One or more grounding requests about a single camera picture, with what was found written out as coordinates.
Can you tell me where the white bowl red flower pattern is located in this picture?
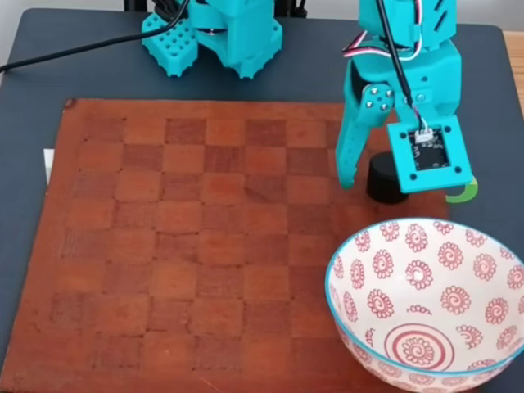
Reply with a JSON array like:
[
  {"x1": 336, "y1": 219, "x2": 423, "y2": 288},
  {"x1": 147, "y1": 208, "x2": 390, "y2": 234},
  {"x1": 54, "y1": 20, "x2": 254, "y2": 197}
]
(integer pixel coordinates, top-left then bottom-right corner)
[{"x1": 324, "y1": 218, "x2": 524, "y2": 393}]

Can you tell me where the brown leather checkerboard mat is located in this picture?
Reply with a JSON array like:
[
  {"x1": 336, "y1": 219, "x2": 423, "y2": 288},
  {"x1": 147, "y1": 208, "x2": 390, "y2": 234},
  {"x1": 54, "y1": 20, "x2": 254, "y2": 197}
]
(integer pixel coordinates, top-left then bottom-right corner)
[{"x1": 7, "y1": 97, "x2": 452, "y2": 393}]

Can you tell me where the white paper sheet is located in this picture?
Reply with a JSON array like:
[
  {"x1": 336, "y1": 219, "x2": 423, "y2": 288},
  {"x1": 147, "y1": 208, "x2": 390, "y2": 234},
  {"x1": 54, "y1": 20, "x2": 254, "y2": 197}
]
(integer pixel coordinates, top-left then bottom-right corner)
[{"x1": 43, "y1": 148, "x2": 55, "y2": 186}]

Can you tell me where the black cylinder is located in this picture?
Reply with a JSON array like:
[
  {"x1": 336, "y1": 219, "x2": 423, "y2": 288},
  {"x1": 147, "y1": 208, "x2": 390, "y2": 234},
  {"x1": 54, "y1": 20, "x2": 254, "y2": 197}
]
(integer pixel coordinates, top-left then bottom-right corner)
[{"x1": 365, "y1": 151, "x2": 411, "y2": 206}]

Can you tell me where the green ring sticker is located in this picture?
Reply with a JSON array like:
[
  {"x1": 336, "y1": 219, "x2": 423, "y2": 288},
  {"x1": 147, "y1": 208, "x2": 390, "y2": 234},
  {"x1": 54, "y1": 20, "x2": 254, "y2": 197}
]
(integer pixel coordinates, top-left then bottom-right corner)
[{"x1": 445, "y1": 176, "x2": 479, "y2": 205}]

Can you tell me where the black power cable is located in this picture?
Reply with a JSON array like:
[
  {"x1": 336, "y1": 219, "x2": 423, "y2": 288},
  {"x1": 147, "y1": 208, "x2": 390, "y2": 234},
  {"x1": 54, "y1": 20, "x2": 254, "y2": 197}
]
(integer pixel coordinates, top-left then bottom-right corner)
[{"x1": 0, "y1": 0, "x2": 192, "y2": 75}]

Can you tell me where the black camera cable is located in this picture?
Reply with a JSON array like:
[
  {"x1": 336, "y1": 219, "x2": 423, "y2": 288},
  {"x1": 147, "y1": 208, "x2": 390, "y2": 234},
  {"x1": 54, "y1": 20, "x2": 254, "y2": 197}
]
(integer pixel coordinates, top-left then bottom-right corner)
[{"x1": 377, "y1": 0, "x2": 424, "y2": 126}]

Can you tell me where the white red black servo wire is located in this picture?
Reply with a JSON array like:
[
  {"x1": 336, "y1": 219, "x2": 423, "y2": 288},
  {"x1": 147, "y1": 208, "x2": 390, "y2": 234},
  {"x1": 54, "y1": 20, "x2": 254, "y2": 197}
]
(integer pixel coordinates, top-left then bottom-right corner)
[{"x1": 341, "y1": 0, "x2": 424, "y2": 63}]

